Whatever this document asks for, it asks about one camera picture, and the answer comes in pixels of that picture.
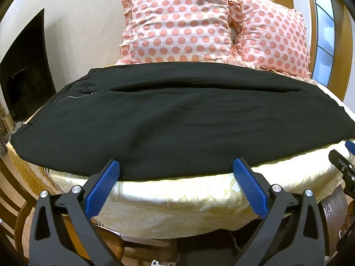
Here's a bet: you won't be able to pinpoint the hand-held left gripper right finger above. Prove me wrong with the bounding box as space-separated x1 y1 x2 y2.
232 157 325 266

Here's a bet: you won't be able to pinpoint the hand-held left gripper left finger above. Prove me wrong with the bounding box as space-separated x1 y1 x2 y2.
29 159 121 266

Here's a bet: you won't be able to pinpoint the black pants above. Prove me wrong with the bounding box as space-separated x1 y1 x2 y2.
11 62 355 182

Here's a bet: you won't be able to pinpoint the yellow floral bed sheet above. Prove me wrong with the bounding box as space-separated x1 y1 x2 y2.
6 76 355 240

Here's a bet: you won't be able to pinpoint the wooden chair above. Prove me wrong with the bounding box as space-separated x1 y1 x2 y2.
0 155 36 255

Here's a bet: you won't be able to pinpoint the dried plant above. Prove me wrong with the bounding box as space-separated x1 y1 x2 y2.
0 101 9 156

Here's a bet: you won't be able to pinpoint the glass window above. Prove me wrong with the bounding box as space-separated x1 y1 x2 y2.
308 0 337 89

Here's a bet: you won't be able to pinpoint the pink polka dot pillow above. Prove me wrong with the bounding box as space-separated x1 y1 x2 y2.
230 0 312 78
118 0 245 67

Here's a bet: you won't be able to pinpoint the dark flat television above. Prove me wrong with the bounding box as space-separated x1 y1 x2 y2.
0 8 57 122

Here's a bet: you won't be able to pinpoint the wooden bed frame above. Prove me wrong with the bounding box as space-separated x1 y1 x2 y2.
319 191 350 233

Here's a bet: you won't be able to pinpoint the wooden window frame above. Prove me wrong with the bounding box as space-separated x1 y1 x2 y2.
270 0 354 103

